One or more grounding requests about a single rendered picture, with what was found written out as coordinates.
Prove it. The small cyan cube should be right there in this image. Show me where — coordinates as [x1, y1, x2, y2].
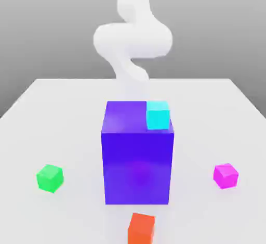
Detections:
[146, 100, 171, 131]

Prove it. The small green cube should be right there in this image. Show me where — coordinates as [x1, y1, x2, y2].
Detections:
[36, 164, 64, 194]

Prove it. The small magenta cube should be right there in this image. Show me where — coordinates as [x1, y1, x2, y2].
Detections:
[212, 162, 240, 190]

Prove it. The small orange cube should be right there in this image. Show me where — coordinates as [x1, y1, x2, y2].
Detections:
[127, 212, 156, 244]

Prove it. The large purple box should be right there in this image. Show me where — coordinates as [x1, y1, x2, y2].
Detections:
[101, 100, 175, 206]

